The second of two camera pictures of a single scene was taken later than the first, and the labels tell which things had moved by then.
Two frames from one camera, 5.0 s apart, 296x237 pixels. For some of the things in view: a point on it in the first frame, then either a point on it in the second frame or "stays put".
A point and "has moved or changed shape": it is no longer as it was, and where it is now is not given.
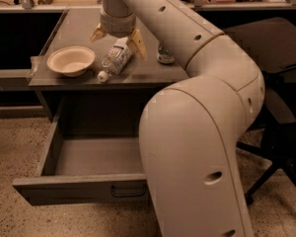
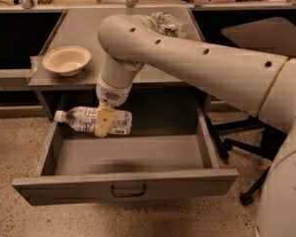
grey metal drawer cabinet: x=123 y=97 stays put
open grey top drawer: x=87 y=169 stays put
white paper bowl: x=72 y=61 stays put
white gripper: x=116 y=26 to x=111 y=94
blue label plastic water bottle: x=116 y=59 has moved or changed shape
